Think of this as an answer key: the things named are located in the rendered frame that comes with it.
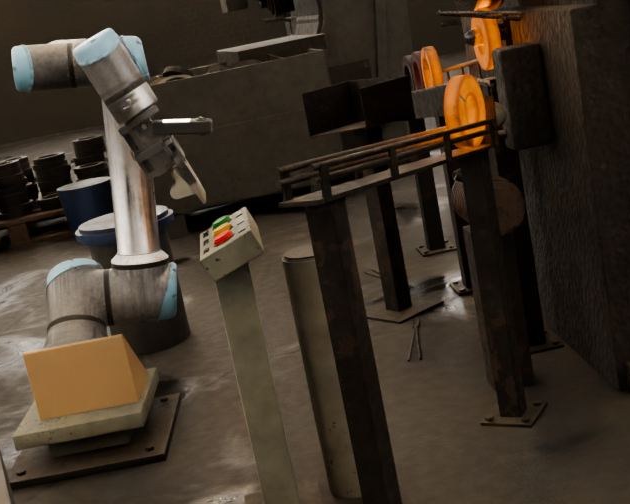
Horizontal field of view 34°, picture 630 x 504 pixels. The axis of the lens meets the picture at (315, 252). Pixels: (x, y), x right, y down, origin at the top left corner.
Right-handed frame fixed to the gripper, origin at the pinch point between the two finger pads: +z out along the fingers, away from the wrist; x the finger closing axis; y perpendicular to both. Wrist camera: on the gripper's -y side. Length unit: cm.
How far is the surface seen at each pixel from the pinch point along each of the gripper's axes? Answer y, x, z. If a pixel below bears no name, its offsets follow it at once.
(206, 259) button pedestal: 4.3, 19.5, 7.4
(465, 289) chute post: -45, -112, 86
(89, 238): 48, -119, 9
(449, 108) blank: -51, -6, 12
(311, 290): -8.3, 9.2, 25.5
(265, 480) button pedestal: 19, 12, 53
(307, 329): -3.5, 7.9, 32.3
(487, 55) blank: -74, -55, 15
